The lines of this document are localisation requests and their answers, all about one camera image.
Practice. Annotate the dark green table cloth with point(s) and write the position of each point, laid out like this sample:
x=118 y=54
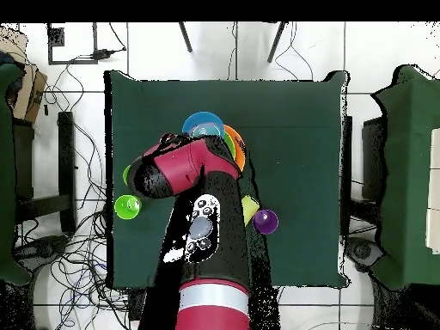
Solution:
x=292 y=103

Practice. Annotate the brown cardboard box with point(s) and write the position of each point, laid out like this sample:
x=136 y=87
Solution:
x=27 y=92

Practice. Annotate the black tripod leg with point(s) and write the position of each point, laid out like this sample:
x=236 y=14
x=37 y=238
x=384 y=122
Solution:
x=276 y=41
x=185 y=37

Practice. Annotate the green-clothed side table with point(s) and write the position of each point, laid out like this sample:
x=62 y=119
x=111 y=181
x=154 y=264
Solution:
x=7 y=172
x=405 y=172

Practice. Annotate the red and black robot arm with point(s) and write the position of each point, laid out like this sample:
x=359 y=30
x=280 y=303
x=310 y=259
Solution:
x=213 y=309

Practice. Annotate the purple plastic cup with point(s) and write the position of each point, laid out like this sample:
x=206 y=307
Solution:
x=266 y=222

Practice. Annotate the black power adapter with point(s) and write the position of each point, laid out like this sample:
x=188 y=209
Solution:
x=103 y=53

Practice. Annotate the yellow plastic cup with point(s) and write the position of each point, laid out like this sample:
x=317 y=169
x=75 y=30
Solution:
x=250 y=208

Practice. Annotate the green plastic cup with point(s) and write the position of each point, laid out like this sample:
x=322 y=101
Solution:
x=123 y=208
x=126 y=175

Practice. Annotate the black stand base with knob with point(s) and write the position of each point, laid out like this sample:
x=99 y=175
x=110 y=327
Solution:
x=41 y=249

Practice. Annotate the large orange plastic bowl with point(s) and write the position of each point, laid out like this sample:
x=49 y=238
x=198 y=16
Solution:
x=240 y=151

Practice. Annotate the white boxes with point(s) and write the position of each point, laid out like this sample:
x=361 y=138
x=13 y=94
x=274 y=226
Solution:
x=435 y=189

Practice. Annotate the black square floor frame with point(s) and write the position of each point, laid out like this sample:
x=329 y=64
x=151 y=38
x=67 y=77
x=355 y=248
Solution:
x=55 y=37

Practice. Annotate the translucent blue plastic bowl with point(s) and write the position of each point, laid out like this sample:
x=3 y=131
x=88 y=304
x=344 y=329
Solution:
x=202 y=122

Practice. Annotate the black bench frame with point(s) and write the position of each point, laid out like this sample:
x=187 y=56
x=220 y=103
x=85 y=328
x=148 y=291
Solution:
x=65 y=172

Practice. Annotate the black power strip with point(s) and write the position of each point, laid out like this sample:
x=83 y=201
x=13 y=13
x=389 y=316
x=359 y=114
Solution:
x=134 y=304

